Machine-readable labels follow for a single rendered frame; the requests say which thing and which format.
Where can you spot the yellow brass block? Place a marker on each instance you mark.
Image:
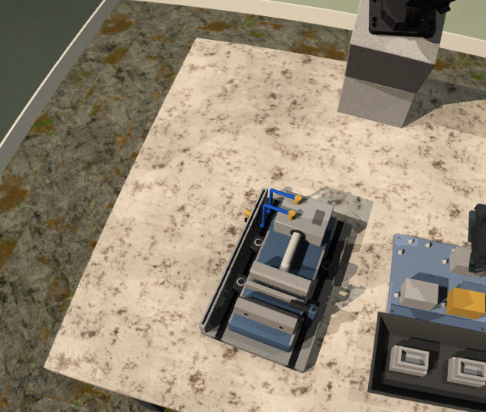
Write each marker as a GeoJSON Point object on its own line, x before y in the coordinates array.
{"type": "Point", "coordinates": [465, 303]}

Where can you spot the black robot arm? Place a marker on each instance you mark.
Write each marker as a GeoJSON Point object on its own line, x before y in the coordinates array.
{"type": "Point", "coordinates": [404, 17]}

